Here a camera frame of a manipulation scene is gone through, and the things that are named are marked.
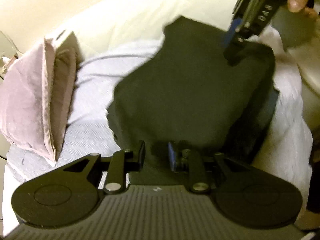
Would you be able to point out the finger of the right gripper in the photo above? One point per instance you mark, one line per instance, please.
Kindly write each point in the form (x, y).
(231, 43)

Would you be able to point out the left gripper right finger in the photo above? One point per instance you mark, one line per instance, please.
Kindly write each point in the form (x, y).
(185, 159)

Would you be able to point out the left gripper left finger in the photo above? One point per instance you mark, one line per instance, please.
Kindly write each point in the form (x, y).
(119, 165)

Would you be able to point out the black long sleeve shirt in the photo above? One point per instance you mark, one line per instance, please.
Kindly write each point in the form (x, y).
(189, 93)

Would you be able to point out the stack of dark folded clothes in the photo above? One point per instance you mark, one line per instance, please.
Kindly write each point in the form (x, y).
(261, 123)

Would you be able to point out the grey cushion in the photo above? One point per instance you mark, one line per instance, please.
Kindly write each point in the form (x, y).
(295, 29)

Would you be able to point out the pink grey bed duvet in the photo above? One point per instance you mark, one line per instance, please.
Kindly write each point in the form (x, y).
(285, 152)

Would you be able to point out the mauve velvet pillow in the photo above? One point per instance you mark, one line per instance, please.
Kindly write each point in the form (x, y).
(36, 96)

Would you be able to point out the cream padded headboard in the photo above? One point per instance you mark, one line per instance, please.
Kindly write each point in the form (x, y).
(100, 25)

